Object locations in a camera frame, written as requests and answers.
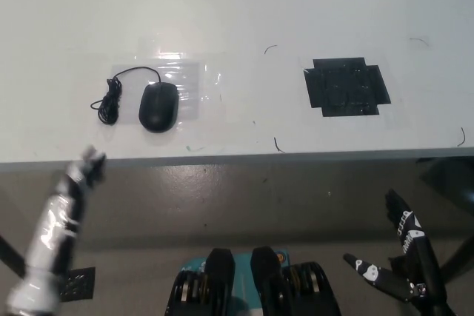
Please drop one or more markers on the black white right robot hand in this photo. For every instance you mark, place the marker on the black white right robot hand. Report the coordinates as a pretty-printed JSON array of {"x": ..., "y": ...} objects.
[{"x": 416, "y": 257}]

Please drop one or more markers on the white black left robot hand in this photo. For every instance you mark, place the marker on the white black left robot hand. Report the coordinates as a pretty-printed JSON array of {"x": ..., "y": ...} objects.
[{"x": 59, "y": 216}]

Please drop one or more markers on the black computer mouse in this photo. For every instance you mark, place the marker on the black computer mouse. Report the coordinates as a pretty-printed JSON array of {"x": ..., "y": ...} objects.
[{"x": 159, "y": 107}]

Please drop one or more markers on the black table leg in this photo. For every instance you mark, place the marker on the black table leg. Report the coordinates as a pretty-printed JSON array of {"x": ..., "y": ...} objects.
[
  {"x": 459, "y": 257},
  {"x": 10, "y": 257}
]

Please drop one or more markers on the black floor marker square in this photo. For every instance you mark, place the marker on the black floor marker square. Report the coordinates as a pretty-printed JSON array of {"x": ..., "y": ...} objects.
[{"x": 78, "y": 283}]

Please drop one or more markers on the black tape patch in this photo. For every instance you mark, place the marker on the black tape patch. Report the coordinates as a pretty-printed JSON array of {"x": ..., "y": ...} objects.
[{"x": 348, "y": 87}]

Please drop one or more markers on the clear plastic film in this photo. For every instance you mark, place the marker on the clear plastic film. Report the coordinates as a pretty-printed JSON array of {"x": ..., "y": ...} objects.
[{"x": 189, "y": 83}]

